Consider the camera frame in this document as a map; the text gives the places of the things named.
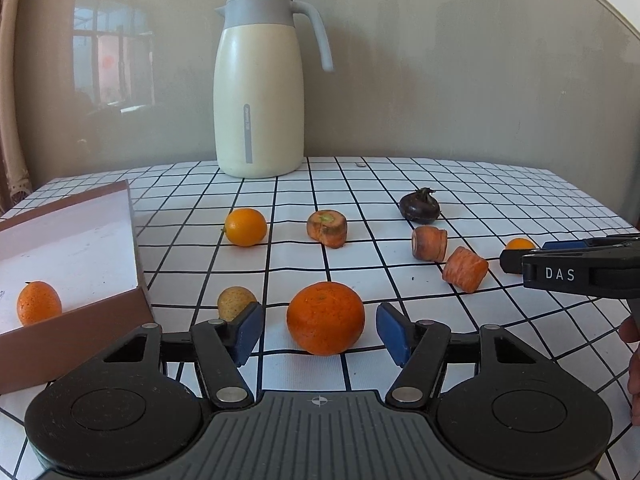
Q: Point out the tan round fruit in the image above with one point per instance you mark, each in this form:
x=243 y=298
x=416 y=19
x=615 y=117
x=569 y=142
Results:
x=234 y=302

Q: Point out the large rough tangerine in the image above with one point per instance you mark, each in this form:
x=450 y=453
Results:
x=325 y=320

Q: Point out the small rough kumquat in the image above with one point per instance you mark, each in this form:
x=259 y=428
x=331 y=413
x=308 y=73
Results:
x=39 y=304

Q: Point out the smooth orange with stem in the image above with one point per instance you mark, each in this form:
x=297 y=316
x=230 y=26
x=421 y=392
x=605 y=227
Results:
x=246 y=227

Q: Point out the person's right hand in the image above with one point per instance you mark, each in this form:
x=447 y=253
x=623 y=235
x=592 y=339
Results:
x=634 y=385

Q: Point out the ridged carrot piece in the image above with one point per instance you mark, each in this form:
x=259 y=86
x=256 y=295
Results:
x=466 y=270

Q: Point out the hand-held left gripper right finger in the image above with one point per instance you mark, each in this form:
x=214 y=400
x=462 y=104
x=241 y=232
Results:
x=392 y=332

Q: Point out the carrot top piece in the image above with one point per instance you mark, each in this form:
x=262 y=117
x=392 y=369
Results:
x=327 y=230

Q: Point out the small orange kumquat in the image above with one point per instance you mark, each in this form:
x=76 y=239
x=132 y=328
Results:
x=519 y=244

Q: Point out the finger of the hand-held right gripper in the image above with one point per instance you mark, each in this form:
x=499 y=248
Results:
x=565 y=245
x=511 y=261

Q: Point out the white black-checked tablecloth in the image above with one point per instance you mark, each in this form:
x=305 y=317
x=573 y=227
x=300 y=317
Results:
x=380 y=275

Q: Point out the beige curtain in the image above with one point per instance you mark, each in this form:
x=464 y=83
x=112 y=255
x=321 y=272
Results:
x=12 y=110

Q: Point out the cream thermos jug grey lid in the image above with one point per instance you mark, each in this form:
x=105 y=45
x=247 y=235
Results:
x=260 y=100

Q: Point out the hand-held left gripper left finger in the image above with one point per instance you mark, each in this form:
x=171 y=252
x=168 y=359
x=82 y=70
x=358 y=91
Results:
x=250 y=332

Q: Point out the brown cardboard box white inside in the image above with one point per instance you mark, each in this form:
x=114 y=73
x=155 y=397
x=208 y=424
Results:
x=75 y=240

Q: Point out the dark water chestnut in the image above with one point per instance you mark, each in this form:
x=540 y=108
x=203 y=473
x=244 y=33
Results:
x=419 y=207

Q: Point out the smooth carrot piece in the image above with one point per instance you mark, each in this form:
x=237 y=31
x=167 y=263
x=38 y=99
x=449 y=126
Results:
x=430 y=244

